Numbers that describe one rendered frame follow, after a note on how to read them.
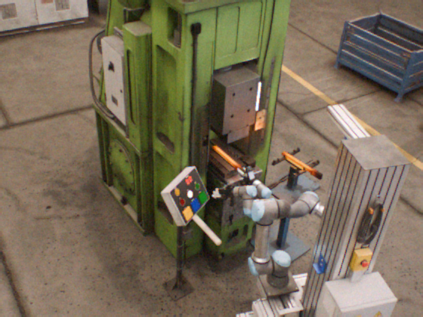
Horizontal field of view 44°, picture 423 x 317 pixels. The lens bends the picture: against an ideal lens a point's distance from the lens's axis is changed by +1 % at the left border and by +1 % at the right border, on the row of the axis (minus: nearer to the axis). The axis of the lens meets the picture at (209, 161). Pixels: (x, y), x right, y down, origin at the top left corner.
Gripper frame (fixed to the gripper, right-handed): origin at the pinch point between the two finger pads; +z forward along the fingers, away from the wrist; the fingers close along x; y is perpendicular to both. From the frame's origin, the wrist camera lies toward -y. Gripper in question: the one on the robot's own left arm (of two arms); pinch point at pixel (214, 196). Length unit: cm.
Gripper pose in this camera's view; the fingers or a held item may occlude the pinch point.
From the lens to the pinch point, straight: 369.1
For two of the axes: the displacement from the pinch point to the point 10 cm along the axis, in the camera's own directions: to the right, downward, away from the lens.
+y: -3.9, -8.5, -3.5
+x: -5.0, 5.1, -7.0
